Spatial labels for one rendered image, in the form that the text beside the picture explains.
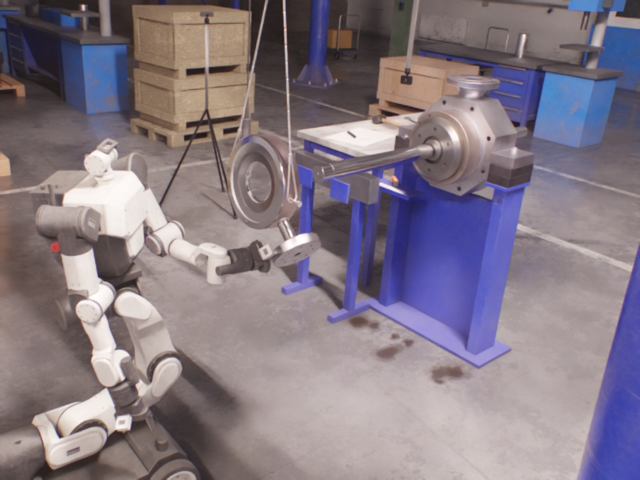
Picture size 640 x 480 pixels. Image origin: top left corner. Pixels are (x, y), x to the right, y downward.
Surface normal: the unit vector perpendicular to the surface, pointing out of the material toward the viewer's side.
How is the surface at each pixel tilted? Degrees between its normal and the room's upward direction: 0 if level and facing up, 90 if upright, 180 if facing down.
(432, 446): 0
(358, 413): 0
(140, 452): 45
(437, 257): 90
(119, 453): 0
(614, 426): 90
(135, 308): 90
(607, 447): 90
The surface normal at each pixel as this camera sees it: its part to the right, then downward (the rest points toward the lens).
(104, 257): -0.12, 0.60
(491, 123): 0.51, -0.43
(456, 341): 0.06, -0.92
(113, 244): 0.62, 0.45
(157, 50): -0.68, 0.24
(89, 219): 0.99, 0.04
